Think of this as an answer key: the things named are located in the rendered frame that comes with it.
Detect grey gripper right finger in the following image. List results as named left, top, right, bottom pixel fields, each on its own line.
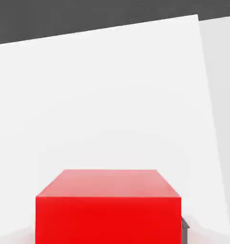
left=181, top=217, right=230, bottom=244

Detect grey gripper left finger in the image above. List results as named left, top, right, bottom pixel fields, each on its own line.
left=0, top=224, right=37, bottom=244

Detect small red cube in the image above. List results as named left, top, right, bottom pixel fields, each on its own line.
left=35, top=169, right=182, bottom=244

